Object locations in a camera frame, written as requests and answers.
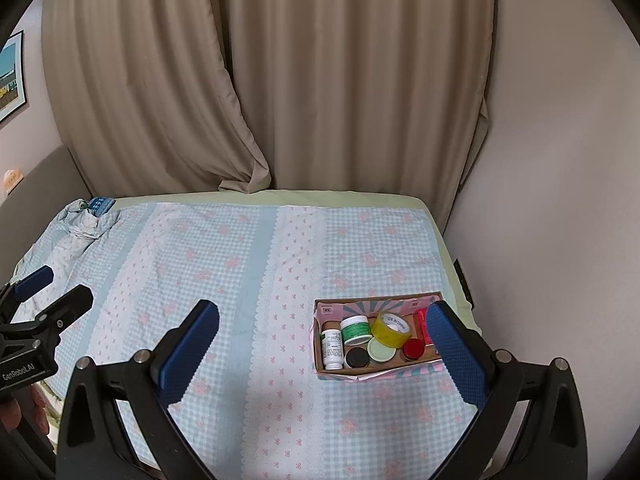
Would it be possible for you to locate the crumpled white blue cloth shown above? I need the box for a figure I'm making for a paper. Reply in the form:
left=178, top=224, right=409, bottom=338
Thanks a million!
left=11, top=198, right=119, bottom=322

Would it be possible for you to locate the red lid small jar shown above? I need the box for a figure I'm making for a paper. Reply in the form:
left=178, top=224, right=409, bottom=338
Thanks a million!
left=401, top=338, right=425, bottom=362

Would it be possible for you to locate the beige curtain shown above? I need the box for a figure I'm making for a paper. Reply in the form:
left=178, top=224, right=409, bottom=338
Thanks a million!
left=42, top=0, right=495, bottom=226

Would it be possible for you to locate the person's left hand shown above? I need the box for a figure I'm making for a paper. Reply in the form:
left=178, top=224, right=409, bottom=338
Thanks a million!
left=0, top=381, right=51, bottom=438

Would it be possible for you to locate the pink cardboard box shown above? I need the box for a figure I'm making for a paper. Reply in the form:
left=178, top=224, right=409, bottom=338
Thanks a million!
left=311, top=292, right=442, bottom=382

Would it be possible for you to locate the black lid white jar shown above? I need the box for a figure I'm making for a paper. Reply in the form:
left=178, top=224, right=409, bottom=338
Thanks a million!
left=345, top=347, right=371, bottom=370

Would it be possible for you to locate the white pill bottle green label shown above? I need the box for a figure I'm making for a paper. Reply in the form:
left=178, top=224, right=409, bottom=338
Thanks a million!
left=320, top=328, right=344, bottom=372

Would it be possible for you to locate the blue checkered bed sheet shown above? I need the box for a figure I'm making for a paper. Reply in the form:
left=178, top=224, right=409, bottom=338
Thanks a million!
left=8, top=201, right=484, bottom=480

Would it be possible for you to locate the yellow tape roll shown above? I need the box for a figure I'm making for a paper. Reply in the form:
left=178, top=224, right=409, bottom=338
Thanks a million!
left=371, top=312, right=411, bottom=349

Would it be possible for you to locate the framed wall picture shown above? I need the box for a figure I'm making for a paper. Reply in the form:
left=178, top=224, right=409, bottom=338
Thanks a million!
left=0, top=32, right=27, bottom=122

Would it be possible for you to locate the red rectangular box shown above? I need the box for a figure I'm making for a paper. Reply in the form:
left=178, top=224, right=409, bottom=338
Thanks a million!
left=412, top=307, right=433, bottom=346

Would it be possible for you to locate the large white round jar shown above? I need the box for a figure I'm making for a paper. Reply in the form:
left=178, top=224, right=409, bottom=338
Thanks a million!
left=367, top=338, right=396, bottom=364

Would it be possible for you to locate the green label white jar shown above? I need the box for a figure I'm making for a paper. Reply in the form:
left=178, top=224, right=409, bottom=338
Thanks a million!
left=340, top=315, right=372, bottom=347

